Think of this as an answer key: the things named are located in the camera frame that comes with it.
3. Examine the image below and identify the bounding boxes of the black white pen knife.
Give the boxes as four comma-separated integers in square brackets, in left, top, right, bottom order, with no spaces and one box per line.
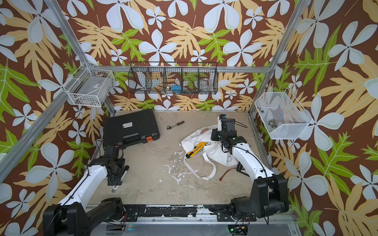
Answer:
[112,165,130,193]

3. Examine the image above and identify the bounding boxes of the white cartoon print pouch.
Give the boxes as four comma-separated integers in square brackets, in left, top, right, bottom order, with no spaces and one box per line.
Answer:
[181,125,238,181]

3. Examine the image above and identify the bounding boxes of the yellow utility knife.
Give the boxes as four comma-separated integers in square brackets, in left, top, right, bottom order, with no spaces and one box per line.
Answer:
[185,142,207,159]

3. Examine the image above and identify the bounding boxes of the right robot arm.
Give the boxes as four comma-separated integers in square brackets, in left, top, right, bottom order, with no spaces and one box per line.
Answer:
[211,114,289,220]

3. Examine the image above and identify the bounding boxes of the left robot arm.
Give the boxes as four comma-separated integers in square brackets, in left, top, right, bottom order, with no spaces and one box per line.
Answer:
[43,145,127,236]

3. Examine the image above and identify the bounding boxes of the black plastic tool case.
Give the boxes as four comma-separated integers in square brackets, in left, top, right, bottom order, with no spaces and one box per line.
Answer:
[103,109,160,149]

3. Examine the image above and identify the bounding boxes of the blue object in basket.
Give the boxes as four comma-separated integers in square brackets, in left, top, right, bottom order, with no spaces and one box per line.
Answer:
[170,85,182,94]

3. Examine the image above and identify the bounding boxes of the white mesh basket right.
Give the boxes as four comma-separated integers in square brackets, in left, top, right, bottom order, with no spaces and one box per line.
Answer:
[255,89,313,140]

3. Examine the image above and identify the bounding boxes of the red black cable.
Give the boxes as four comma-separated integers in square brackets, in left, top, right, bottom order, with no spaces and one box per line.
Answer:
[219,167,238,181]

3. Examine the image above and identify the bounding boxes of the black wire basket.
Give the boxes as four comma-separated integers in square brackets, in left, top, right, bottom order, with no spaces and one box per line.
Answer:
[127,62,219,94]

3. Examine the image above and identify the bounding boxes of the white wire basket left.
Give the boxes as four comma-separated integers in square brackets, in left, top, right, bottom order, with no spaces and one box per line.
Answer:
[65,63,115,107]

